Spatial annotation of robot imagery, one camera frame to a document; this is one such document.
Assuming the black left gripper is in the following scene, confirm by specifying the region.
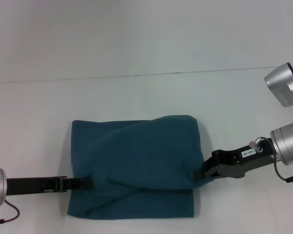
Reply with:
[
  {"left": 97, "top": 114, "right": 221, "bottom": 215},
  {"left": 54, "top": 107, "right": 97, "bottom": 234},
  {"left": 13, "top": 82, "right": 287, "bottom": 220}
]
[{"left": 5, "top": 175, "right": 93, "bottom": 197}]

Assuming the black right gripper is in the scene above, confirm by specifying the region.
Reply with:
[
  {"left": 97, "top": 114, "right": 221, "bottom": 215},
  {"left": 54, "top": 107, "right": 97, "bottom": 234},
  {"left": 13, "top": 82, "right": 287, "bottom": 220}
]
[{"left": 193, "top": 138, "right": 279, "bottom": 182}]

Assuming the blue t-shirt with FREE print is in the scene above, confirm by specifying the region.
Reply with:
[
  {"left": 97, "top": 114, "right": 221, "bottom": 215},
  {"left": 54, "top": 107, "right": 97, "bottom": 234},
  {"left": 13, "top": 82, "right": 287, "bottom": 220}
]
[{"left": 67, "top": 114, "right": 215, "bottom": 219}]

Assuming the grey cable with metal plug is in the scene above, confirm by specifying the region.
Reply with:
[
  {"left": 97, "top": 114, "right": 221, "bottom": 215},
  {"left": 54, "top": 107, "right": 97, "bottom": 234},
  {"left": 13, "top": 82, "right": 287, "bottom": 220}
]
[{"left": 249, "top": 137, "right": 293, "bottom": 184}]

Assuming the red-brown thin cable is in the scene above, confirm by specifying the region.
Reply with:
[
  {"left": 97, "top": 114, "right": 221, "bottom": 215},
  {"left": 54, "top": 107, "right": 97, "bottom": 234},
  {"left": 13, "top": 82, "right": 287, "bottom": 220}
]
[{"left": 0, "top": 199, "right": 21, "bottom": 225}]

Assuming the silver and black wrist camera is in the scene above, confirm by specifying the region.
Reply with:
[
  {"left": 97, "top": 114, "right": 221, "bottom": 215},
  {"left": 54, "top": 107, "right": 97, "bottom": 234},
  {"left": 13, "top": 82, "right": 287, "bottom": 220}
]
[{"left": 263, "top": 62, "right": 293, "bottom": 115}]

